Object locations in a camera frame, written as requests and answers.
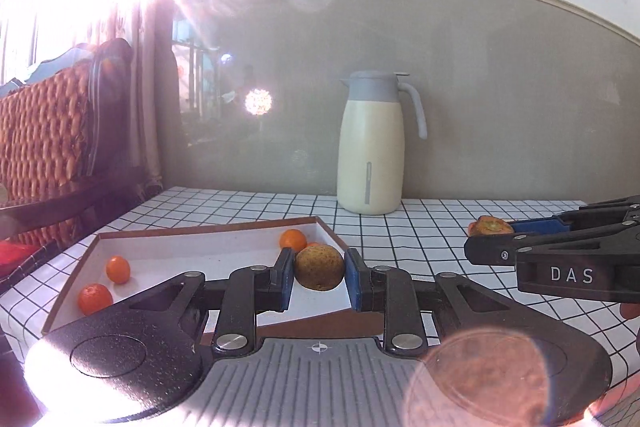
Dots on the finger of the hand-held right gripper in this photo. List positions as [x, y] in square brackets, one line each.
[500, 252]
[537, 225]

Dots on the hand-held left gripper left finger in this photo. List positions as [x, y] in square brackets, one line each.
[286, 277]

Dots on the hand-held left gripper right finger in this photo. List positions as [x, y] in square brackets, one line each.
[352, 279]

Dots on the orange persimmon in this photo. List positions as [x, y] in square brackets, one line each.
[490, 225]

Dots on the brown speckled round fruit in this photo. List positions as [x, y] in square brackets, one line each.
[319, 267]

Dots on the large orange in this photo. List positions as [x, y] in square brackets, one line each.
[293, 240]

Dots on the cardboard tray with white inside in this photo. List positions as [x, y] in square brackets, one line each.
[200, 257]

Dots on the small orange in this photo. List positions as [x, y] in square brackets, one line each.
[118, 269]

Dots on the medium orange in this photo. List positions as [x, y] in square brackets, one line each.
[95, 298]

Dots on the person's right hand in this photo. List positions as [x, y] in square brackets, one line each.
[630, 310]

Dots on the white grid tablecloth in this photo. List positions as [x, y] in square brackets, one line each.
[450, 227]

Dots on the cream thermos jug grey lid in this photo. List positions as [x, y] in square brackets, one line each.
[370, 157]

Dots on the wicker-backed chair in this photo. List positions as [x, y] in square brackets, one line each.
[115, 147]

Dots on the beige patterned curtain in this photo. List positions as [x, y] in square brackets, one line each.
[150, 97]

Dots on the red plastic item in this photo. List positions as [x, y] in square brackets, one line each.
[12, 253]

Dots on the woven orange sofa cushion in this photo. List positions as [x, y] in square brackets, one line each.
[42, 132]

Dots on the blue furniture top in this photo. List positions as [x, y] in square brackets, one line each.
[60, 59]

